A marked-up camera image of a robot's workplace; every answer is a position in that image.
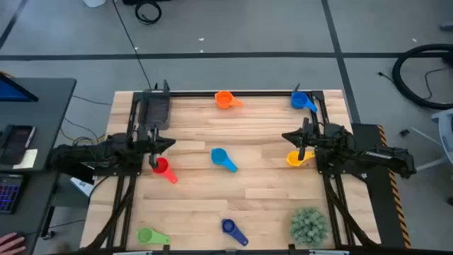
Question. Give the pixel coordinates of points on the red measuring cup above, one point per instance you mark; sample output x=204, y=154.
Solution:
x=164, y=168

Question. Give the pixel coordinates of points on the black mesh basket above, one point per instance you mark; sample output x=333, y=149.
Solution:
x=154, y=110

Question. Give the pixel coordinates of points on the dark grey desk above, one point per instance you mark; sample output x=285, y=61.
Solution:
x=46, y=117

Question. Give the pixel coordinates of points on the white chair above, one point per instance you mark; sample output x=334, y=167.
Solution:
x=446, y=131

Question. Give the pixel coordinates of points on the white printed box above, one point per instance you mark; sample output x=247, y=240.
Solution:
x=81, y=186

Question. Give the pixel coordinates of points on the light blue measuring cup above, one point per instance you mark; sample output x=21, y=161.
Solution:
x=219, y=156

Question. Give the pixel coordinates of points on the small green potted plant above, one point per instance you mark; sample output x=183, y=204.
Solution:
x=309, y=226

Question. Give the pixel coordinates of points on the black backlit keyboard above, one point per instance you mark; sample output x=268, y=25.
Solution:
x=8, y=193

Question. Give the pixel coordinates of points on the yellow measuring cup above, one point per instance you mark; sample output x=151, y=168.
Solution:
x=293, y=159

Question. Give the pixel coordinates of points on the pale sticky note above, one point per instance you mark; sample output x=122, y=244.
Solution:
x=26, y=158

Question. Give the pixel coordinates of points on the white round object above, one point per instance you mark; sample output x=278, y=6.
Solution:
x=93, y=3

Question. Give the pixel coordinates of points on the laptop with blue screen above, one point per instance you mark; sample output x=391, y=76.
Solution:
x=12, y=91

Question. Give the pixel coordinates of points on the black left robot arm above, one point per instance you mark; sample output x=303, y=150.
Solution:
x=106, y=150

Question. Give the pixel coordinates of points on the black aluminium table frame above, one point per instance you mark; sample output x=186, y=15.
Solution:
x=247, y=93

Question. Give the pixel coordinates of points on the dark blue measuring cup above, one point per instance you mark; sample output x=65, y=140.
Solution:
x=228, y=226

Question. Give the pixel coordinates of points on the orange measuring cup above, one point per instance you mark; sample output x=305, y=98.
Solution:
x=223, y=100

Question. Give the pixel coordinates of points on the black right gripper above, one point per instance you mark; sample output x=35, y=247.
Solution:
x=308, y=138

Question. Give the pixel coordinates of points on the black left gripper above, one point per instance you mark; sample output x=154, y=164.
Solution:
x=154, y=141

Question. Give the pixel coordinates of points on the person's hand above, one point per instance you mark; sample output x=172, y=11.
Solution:
x=10, y=244

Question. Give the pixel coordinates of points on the black phone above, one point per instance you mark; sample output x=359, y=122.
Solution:
x=16, y=143

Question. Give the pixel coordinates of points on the green measuring cup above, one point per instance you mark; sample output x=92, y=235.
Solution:
x=145, y=235

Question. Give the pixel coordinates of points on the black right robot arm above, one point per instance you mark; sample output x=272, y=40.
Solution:
x=382, y=159

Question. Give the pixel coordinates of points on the black plate with hazard stripe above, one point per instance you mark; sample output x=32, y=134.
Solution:
x=375, y=198

